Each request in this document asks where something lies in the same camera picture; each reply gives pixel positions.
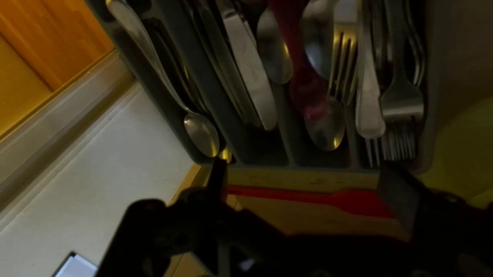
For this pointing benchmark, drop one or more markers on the silver table knife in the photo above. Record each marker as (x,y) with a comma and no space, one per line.
(248,63)

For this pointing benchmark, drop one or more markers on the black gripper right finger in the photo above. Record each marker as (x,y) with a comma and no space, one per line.
(431,214)

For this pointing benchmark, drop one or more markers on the yellow plastic plate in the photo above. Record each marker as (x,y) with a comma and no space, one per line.
(462,161)

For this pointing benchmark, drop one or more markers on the grey cutlery holder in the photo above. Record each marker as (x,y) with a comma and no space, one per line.
(197,57)

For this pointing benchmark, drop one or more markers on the silver spoon left slot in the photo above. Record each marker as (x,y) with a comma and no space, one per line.
(197,126)

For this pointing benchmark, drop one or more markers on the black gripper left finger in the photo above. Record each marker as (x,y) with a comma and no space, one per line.
(214,189)

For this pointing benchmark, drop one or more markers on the silver fork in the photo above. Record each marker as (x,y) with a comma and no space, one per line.
(402,101)

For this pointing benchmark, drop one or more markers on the red plastic spoon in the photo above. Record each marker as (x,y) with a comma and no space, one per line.
(357,201)

